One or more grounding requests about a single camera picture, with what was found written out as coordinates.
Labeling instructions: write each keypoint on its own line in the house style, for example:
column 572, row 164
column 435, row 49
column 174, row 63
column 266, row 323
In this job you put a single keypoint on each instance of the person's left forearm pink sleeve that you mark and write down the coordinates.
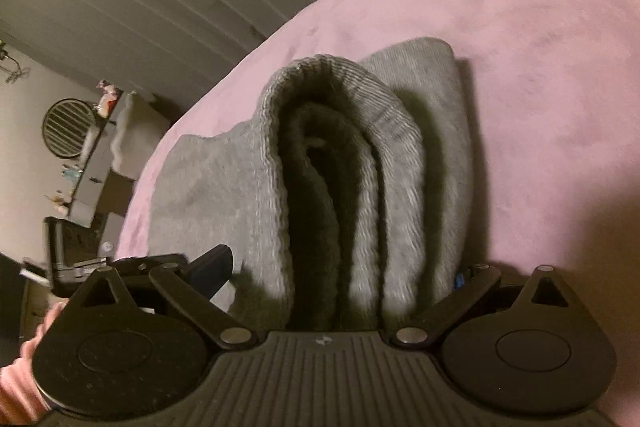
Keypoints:
column 20, row 387

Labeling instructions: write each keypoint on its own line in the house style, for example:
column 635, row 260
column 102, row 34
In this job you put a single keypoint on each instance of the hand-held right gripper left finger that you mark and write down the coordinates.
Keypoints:
column 215, row 269

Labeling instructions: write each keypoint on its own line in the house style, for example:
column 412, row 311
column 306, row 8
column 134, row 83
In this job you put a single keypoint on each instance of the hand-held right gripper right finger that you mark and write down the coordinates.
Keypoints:
column 475, row 283

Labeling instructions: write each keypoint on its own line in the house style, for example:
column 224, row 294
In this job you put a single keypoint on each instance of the pink blanket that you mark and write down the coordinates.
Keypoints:
column 550, row 107

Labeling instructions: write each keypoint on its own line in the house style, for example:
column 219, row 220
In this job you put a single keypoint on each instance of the grey desk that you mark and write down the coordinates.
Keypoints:
column 92, row 192

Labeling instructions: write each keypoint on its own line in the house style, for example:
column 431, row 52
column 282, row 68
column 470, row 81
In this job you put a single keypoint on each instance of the grey pants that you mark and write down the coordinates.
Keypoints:
column 380, row 207

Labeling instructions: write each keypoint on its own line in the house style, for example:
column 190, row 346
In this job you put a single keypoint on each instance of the small plush toy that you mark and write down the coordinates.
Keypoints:
column 107, row 96

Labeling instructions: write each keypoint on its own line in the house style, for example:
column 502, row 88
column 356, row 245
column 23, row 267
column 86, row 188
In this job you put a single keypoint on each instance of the round slatted fan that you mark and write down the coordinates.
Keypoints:
column 67, row 127

